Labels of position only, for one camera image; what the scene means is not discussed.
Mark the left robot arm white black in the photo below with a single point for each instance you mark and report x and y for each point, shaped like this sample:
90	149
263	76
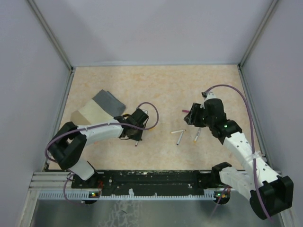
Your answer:
67	145

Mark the aluminium frame rail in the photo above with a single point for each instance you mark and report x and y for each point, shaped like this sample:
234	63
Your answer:
48	180

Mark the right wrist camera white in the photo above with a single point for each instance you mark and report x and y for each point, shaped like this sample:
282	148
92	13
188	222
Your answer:
208	95

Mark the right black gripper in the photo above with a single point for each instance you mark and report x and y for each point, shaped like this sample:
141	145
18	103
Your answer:
191	117

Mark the folded grey beige cloth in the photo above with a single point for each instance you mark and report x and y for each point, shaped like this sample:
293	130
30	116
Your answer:
103	107

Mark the white pen blue end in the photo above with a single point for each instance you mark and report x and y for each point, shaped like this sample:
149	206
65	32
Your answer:
180	137

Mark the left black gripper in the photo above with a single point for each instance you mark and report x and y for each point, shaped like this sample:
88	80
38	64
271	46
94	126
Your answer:
137	137

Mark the white pen yellow end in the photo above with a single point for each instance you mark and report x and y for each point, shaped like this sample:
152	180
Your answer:
197	135

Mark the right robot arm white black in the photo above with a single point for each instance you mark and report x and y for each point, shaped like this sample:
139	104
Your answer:
268	192

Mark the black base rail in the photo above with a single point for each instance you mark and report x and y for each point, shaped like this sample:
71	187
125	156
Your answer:
150	183

